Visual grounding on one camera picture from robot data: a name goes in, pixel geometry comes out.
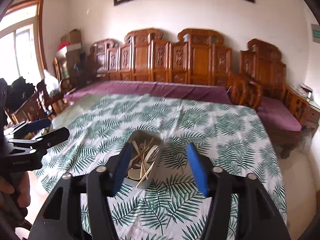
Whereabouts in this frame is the white plastic spoon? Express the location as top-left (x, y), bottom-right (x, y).
top-left (128, 168), bottom-right (143, 181)
top-left (146, 144), bottom-right (160, 163)

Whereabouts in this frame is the dark wooden chair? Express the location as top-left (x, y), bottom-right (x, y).
top-left (5, 80), bottom-right (63, 126)

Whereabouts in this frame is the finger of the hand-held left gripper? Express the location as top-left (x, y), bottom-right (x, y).
top-left (4, 118), bottom-right (52, 140)
top-left (7, 127), bottom-right (70, 156)

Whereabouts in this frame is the white plastic bag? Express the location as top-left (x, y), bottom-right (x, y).
top-left (43, 69), bottom-right (61, 97)

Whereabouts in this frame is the black clothing pile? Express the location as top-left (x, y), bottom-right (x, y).
top-left (5, 77), bottom-right (36, 111)

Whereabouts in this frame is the brown bamboo chopstick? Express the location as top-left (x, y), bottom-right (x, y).
top-left (140, 137), bottom-right (155, 160)

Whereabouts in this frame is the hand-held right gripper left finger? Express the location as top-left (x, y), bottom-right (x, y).
top-left (30, 142), bottom-right (134, 240)

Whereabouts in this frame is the small box on side table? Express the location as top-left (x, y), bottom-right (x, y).
top-left (299, 83), bottom-right (314, 97)

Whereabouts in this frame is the purple armchair cushion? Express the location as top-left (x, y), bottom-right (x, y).
top-left (257, 96), bottom-right (302, 132)

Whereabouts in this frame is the wooden framed window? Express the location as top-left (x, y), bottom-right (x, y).
top-left (0, 0), bottom-right (48, 81)

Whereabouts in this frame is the person's left hand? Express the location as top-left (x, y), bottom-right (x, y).
top-left (0, 172), bottom-right (31, 208)

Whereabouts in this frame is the carved wooden sofa bench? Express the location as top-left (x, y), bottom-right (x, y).
top-left (86, 27), bottom-right (263, 108)

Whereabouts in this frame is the clear plastic bag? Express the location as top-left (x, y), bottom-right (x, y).
top-left (298, 129), bottom-right (313, 153)

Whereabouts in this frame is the carved wooden armchair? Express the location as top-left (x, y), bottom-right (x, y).
top-left (239, 39), bottom-right (311, 159)

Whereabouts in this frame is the long purple sofa cushion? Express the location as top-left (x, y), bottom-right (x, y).
top-left (64, 81), bottom-right (232, 105)

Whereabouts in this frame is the leaf print tablecloth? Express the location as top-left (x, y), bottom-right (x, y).
top-left (34, 94), bottom-right (288, 240)

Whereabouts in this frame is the grey utensil box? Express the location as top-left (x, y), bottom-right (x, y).
top-left (124, 130), bottom-right (163, 189)

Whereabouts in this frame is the grey wall panel box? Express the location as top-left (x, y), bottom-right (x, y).
top-left (310, 24), bottom-right (320, 43)

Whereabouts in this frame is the light bamboo chopstick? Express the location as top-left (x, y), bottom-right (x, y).
top-left (136, 162), bottom-right (157, 189)

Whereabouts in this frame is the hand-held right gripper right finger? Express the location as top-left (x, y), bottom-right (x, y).
top-left (186, 143), bottom-right (292, 240)

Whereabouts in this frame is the wooden side table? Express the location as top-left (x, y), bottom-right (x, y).
top-left (287, 84), bottom-right (320, 131)

